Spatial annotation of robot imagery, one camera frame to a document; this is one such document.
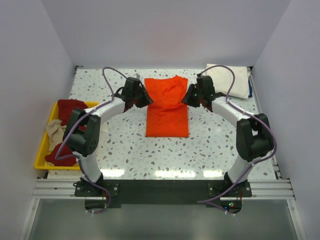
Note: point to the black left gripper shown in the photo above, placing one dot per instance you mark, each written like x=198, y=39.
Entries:
x=147, y=100

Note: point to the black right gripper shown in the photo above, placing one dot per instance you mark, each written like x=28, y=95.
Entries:
x=187, y=99

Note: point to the orange t-shirt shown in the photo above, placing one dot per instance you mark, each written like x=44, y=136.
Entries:
x=167, y=116

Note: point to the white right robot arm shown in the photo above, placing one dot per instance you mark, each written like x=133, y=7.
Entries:
x=253, y=138

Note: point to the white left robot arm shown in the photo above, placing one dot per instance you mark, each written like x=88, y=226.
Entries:
x=82, y=133

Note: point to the folded cream t-shirt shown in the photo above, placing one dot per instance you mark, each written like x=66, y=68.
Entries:
x=222, y=79

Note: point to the folded blue t-shirt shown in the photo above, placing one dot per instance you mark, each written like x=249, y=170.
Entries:
x=250, y=88

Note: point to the dark red t-shirt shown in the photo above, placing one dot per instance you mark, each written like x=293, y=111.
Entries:
x=65, y=109

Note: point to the beige t-shirt in bin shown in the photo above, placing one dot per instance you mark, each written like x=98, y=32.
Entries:
x=55, y=132

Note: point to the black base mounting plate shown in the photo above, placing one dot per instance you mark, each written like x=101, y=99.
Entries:
x=112, y=193

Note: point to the yellow plastic bin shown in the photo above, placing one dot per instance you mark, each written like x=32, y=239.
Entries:
x=40, y=163

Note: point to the aluminium frame rail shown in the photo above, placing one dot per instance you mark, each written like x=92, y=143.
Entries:
x=54, y=189

